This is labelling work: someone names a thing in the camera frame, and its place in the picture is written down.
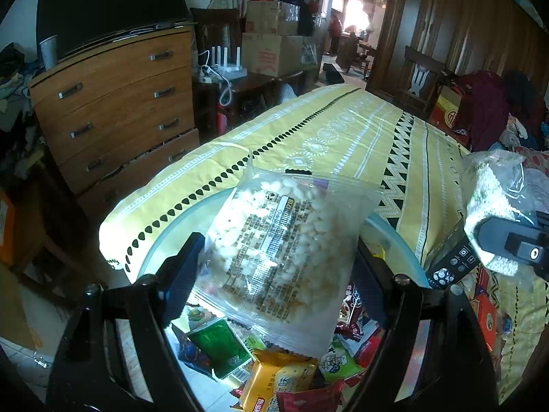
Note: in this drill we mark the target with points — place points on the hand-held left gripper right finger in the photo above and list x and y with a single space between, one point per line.
371 285

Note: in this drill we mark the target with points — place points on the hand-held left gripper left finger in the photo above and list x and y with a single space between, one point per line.
182 279

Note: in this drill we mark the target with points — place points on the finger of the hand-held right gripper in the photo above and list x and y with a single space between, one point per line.
514 242

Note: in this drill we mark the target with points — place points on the translucent pale blue storage bin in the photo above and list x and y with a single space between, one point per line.
167 240

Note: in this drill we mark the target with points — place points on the clear bag of puffed rice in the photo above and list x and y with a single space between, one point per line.
489 197

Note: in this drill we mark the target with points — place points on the green pea snack packet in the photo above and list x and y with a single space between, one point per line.
218 343

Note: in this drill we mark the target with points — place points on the clear bag of white puffs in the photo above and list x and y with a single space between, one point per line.
274 231

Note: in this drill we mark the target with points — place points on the maroon printed snack packet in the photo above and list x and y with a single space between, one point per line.
354 309

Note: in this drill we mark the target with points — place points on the tall black product box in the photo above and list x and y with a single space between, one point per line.
450 257

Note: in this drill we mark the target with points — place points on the blue snack packet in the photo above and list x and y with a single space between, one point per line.
191 354

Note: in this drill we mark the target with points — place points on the green cartoon snack packet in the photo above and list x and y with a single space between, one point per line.
339 362

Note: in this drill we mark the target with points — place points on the pale yellow snack packet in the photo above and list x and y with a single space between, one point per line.
294 377

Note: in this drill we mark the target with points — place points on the orange snack packet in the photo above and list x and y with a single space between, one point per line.
261 382

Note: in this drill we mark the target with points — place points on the glossy red snack packet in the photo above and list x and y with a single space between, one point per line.
309 401

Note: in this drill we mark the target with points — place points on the heap of colourful clothes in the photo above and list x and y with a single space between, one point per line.
529 111

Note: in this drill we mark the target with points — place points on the maroon jacket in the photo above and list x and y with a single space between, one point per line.
484 107

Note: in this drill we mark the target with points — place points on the yellow patterned bedsheet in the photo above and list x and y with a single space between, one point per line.
343 146

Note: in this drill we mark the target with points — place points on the red box with gold emblem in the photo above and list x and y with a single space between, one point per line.
448 116

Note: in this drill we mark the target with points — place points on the wooden chest of drawers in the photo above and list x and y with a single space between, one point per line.
120 107

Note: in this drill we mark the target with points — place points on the dark wooden chair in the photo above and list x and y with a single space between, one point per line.
416 81
216 30

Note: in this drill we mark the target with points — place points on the dark side table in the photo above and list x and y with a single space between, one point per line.
257 86

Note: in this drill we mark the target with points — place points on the white router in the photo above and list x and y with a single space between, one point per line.
227 68

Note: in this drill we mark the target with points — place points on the dark wooden wardrobe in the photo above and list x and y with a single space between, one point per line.
450 21

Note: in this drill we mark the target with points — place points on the red-printed cardboard box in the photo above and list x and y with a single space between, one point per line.
274 55

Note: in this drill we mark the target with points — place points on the dark cloth heap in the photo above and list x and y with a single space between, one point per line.
15 90

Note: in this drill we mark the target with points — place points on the grey cup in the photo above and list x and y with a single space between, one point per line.
48 53

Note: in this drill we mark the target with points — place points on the plain brown cardboard box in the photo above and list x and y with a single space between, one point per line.
270 17

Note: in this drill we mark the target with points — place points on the black flat television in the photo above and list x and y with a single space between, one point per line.
107 4

